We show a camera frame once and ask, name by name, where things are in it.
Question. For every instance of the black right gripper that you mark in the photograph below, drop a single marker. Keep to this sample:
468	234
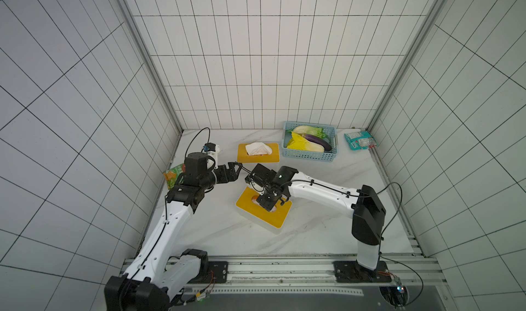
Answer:
269	194

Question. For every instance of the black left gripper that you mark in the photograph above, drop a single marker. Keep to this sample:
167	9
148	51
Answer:
233	175

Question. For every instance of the yellow bamboo box lid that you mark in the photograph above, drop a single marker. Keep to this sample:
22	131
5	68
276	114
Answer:
242	156

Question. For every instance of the white box base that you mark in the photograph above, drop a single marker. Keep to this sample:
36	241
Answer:
271	221

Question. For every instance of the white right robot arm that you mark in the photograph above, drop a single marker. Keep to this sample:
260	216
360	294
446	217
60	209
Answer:
362	206

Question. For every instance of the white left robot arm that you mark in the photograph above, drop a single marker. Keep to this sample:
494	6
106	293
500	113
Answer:
148	284

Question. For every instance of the yellow cabbage toy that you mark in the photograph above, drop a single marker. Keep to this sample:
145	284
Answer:
298	142

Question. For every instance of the green chips bag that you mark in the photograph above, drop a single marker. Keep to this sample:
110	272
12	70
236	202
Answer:
171	175

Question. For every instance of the light blue plastic basket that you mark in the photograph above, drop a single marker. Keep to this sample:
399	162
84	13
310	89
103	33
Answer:
321	156

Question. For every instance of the green lettuce toy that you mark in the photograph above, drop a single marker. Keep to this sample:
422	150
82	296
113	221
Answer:
311	130

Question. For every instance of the purple eggplant toy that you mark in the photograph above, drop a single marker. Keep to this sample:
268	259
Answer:
317	140

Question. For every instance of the teal snack bag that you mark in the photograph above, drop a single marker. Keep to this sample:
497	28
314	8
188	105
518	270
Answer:
360	140

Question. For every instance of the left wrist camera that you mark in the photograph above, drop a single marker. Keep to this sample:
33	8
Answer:
212	149

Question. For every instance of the aluminium mounting rail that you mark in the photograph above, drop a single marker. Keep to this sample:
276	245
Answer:
291	275

